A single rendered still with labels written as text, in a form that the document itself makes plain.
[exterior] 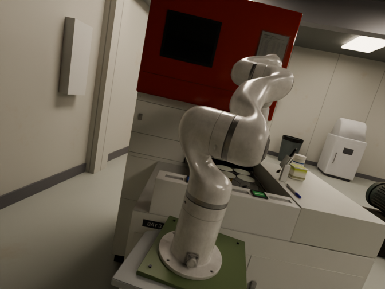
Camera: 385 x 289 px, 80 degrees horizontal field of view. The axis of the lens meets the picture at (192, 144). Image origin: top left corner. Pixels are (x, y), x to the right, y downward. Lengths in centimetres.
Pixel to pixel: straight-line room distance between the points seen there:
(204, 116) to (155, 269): 41
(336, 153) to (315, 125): 122
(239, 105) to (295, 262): 68
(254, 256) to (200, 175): 53
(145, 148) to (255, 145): 103
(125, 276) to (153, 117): 98
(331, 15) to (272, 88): 374
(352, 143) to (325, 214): 581
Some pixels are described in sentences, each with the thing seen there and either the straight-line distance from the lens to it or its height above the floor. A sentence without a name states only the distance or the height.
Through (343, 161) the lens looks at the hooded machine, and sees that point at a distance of 681.
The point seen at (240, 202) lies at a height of 94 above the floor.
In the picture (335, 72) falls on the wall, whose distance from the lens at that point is 767.
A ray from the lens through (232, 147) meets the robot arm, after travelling 54.
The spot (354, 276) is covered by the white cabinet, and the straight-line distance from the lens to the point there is 123.
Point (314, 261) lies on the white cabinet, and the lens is 112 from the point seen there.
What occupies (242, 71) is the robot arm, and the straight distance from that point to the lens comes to 89.
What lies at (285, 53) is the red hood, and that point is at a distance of 146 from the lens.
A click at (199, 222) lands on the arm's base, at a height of 97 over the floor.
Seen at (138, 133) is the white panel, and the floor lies 97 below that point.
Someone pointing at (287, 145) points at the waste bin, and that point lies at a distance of 673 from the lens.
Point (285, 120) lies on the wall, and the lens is 732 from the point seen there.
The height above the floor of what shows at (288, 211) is 94.
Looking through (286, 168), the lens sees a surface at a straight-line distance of 120.
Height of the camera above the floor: 128
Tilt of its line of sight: 12 degrees down
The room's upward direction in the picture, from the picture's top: 13 degrees clockwise
